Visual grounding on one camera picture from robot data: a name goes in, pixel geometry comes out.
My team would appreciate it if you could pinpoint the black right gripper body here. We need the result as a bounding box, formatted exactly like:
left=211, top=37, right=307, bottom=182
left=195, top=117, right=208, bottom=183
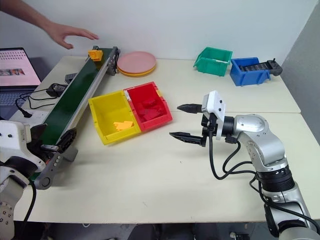
left=200, top=111, right=218, bottom=141

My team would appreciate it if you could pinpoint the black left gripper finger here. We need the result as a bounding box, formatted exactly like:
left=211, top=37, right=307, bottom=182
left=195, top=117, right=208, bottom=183
left=40, top=144, right=60, bottom=152
left=29, top=123, right=48, bottom=145

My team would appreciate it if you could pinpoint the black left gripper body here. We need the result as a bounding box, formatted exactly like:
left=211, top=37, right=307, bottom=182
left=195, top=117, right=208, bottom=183
left=26, top=139, right=50, bottom=165

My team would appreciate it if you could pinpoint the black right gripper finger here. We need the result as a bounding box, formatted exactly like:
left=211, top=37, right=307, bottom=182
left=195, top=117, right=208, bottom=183
left=176, top=102, right=203, bottom=115
left=168, top=131, right=208, bottom=148

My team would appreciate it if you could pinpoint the yellow toy block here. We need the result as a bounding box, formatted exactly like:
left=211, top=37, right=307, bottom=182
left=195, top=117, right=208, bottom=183
left=87, top=49, right=104, bottom=62

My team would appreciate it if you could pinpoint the green conveyor belt unit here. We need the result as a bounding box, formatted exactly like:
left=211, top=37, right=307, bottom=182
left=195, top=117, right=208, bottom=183
left=29, top=45, right=121, bottom=190

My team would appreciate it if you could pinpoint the person's bare hand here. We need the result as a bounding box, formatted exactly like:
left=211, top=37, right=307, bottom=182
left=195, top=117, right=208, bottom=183
left=48, top=22, right=100, bottom=50

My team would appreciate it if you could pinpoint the white power strip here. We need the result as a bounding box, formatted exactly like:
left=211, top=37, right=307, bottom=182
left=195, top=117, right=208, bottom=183
left=14, top=109, right=49, bottom=126

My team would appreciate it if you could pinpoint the red toy block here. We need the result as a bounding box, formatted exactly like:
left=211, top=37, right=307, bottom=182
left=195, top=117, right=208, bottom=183
left=136, top=106, right=164, bottom=123

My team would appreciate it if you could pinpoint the red plastic sorting bin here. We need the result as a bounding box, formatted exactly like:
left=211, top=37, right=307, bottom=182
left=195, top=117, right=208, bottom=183
left=123, top=81, right=174, bottom=133

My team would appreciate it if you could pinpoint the black power adapter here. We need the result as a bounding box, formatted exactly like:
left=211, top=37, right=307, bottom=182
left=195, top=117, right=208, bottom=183
left=45, top=83, right=69, bottom=97

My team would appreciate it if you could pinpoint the green plastic storage bin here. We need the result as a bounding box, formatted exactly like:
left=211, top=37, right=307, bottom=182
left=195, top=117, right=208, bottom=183
left=192, top=46, right=234, bottom=77

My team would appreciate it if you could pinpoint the blue plastic storage bin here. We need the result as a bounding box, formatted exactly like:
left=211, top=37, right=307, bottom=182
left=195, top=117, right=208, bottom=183
left=229, top=56, right=272, bottom=87

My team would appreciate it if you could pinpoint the yellow round plate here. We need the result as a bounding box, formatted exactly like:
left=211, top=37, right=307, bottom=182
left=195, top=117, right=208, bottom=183
left=117, top=63, right=158, bottom=78

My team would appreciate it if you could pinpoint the orange-yellow toy block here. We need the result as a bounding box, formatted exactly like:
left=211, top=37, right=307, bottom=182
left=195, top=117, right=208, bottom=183
left=112, top=120, right=134, bottom=132

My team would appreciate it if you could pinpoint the open laptop computer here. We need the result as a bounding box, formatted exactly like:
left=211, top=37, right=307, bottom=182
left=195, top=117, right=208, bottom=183
left=0, top=47, right=42, bottom=121

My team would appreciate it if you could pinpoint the yellow plastic sorting bin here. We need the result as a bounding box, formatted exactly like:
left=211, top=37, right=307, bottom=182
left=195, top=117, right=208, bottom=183
left=87, top=90, right=142, bottom=147

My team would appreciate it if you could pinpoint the pink round plate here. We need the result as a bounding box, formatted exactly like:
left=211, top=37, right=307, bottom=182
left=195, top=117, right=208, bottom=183
left=116, top=51, right=158, bottom=74

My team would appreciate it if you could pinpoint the black handheld device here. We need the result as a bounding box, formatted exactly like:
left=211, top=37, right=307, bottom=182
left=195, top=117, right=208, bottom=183
left=237, top=58, right=284, bottom=76

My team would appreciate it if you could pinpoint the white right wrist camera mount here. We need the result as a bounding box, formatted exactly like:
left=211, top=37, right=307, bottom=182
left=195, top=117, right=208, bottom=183
left=201, top=90, right=227, bottom=140

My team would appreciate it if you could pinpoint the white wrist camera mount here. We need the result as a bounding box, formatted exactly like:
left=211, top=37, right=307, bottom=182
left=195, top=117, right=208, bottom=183
left=201, top=90, right=227, bottom=140
left=0, top=120, right=47, bottom=174

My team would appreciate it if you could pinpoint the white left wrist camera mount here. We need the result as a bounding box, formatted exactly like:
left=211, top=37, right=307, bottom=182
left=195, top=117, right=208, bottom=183
left=0, top=120, right=47, bottom=174

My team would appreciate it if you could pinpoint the black power cord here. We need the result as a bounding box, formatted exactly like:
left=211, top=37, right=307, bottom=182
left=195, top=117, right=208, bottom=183
left=15, top=88, right=52, bottom=119

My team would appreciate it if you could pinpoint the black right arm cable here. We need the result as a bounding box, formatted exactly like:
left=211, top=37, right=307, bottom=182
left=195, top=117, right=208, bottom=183
left=207, top=128, right=262, bottom=199

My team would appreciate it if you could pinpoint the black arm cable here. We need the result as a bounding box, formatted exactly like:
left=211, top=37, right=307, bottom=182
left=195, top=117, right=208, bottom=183
left=207, top=128, right=262, bottom=199
left=22, top=182, right=38, bottom=240

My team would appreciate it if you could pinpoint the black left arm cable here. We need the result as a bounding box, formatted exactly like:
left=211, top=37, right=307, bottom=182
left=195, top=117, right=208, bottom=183
left=22, top=182, right=38, bottom=240

